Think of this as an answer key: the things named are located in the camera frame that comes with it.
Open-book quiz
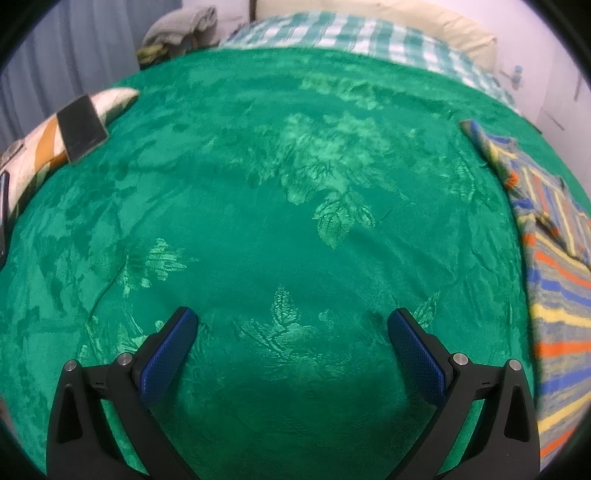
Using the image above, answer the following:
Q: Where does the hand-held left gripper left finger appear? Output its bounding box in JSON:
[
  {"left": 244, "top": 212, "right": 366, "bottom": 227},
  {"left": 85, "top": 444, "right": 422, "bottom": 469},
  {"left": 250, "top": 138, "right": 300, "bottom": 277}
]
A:
[{"left": 46, "top": 306, "right": 200, "bottom": 480}]

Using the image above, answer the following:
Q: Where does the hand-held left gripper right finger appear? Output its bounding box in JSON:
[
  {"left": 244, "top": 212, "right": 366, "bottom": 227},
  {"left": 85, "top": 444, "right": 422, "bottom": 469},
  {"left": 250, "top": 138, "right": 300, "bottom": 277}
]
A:
[{"left": 387, "top": 308, "right": 541, "bottom": 480}]

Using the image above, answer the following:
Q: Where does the striped knit sweater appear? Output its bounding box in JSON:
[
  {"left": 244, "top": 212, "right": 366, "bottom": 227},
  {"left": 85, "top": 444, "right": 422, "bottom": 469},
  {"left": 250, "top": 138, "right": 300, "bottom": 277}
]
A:
[{"left": 459, "top": 119, "right": 591, "bottom": 472}]

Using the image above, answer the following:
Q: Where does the green leaf-pattern blanket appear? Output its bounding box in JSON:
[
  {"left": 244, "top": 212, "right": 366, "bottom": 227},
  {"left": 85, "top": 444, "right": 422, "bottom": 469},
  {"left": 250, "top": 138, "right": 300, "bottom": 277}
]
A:
[{"left": 0, "top": 44, "right": 591, "bottom": 480}]

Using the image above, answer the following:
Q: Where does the dark slim object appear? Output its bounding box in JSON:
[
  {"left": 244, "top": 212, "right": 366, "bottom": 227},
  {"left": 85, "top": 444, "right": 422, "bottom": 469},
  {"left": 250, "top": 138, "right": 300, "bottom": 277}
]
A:
[{"left": 0, "top": 171, "right": 11, "bottom": 259}]

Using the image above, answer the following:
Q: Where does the black rectangular cloth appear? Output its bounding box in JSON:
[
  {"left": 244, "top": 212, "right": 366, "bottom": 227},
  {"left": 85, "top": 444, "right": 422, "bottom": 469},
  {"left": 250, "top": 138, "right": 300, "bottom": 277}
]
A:
[{"left": 58, "top": 95, "right": 110, "bottom": 164}]

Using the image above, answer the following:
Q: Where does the white orange patterned pillow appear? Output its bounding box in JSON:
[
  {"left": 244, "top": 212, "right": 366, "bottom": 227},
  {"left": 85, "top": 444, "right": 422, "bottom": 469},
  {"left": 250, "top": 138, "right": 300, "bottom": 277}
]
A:
[{"left": 0, "top": 88, "right": 140, "bottom": 222}]

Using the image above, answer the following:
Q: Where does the pale blue curtain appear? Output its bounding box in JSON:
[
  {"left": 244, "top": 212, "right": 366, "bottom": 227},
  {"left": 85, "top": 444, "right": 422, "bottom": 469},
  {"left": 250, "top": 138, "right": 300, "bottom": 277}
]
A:
[{"left": 0, "top": 0, "right": 183, "bottom": 153}]

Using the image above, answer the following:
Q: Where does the cream pillow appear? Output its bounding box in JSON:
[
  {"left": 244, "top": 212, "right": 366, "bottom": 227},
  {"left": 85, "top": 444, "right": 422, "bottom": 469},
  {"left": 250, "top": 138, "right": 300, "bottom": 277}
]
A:
[{"left": 256, "top": 0, "right": 499, "bottom": 70}]

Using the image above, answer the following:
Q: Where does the green white checkered sheet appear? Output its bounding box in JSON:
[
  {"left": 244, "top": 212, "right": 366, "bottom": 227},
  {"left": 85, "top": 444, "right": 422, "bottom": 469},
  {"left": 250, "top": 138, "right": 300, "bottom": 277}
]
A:
[{"left": 217, "top": 11, "right": 518, "bottom": 112}]

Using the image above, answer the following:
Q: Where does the grey striped cloth pile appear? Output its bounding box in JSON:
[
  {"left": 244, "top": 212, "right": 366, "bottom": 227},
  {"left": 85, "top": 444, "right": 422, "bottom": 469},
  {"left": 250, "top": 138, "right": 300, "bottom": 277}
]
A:
[{"left": 136, "top": 6, "right": 218, "bottom": 70}]

